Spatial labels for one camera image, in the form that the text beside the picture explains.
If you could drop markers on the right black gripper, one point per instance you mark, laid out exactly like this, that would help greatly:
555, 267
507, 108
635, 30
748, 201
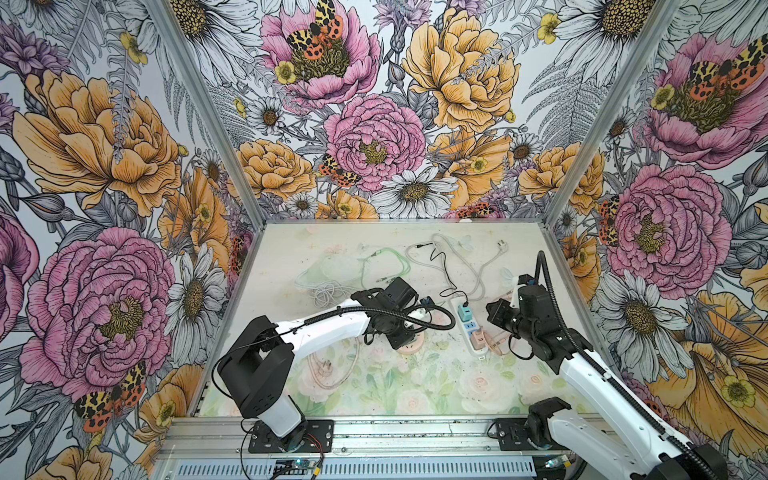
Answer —
495, 317

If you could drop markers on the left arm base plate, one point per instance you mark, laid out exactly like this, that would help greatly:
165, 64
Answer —
310, 436

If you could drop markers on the white blue power strip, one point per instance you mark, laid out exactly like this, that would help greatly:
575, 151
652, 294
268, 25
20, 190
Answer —
467, 328

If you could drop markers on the teal green charger plug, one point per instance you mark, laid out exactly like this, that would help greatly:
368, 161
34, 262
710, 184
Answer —
465, 313

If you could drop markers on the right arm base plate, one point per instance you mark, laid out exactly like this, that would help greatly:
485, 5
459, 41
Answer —
521, 434

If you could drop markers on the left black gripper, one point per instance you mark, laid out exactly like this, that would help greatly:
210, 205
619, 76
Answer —
406, 335

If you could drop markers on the aluminium front rail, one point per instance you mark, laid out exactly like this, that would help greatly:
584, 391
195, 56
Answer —
397, 447

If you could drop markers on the round pink power socket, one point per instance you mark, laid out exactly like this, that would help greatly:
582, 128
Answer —
413, 347

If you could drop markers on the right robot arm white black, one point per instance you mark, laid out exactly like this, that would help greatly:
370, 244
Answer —
642, 445

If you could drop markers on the pink charger plug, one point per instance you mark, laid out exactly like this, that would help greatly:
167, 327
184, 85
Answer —
478, 341

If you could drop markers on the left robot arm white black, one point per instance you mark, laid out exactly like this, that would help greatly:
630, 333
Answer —
254, 371

